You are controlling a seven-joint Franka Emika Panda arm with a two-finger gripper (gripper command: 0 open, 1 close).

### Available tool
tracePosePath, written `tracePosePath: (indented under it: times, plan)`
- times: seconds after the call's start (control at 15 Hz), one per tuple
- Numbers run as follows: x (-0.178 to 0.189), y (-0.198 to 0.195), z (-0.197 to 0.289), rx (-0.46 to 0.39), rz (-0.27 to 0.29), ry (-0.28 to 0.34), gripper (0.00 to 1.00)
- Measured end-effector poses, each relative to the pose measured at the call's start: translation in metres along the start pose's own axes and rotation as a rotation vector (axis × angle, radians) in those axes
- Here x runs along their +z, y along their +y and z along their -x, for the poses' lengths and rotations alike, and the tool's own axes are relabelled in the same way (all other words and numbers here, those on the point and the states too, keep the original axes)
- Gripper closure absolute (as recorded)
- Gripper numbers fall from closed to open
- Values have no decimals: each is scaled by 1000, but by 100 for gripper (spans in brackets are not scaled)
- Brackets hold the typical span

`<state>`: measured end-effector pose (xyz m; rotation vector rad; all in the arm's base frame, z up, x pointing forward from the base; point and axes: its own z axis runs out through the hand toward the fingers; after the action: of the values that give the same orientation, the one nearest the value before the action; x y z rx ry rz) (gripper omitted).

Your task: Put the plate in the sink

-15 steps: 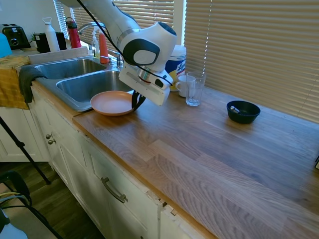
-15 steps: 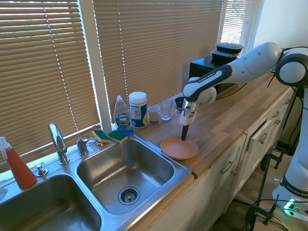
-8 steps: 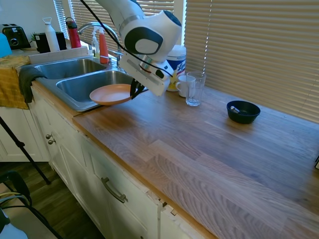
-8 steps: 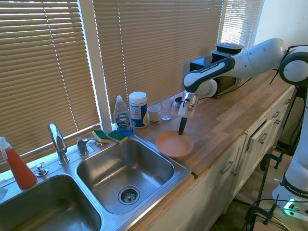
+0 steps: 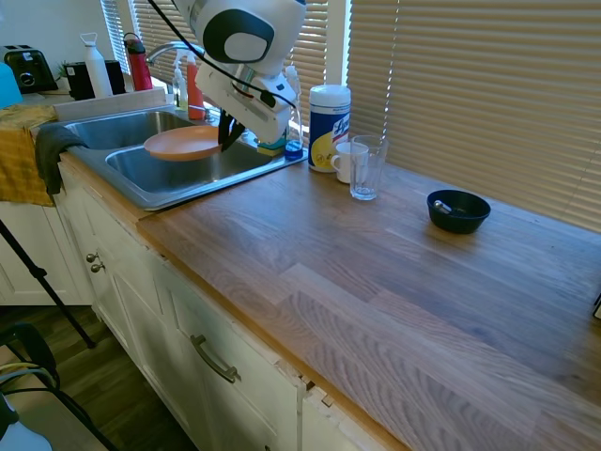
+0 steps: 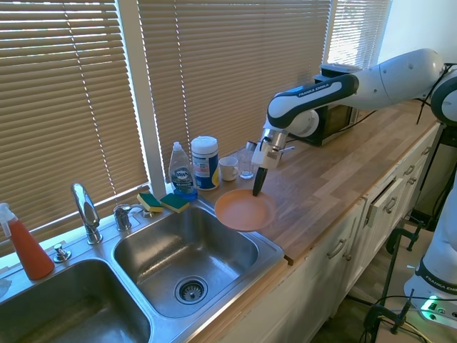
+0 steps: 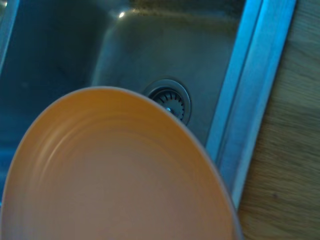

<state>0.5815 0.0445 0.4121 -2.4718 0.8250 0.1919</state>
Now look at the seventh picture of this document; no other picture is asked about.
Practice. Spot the orange round plate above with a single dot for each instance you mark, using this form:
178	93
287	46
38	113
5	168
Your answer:
112	175

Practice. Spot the metal sink drain strainer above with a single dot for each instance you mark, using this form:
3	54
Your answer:
178	100

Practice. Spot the stainless steel double sink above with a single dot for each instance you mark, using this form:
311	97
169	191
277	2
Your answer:
155	50

